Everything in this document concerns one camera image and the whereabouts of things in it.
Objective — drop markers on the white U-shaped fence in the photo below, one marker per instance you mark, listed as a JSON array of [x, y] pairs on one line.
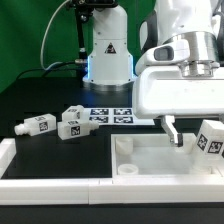
[[205, 188]]

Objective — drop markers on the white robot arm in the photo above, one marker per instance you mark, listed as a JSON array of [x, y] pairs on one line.
[[197, 21]]

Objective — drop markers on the white tag sheet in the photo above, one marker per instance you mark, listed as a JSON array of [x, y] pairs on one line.
[[115, 116]]

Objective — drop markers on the white square table top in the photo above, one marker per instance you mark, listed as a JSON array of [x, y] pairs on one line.
[[152, 155]]

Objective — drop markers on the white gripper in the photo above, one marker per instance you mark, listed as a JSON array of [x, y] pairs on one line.
[[161, 89]]

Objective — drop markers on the black camera stand pole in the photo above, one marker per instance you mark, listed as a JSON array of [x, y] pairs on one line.
[[82, 14]]

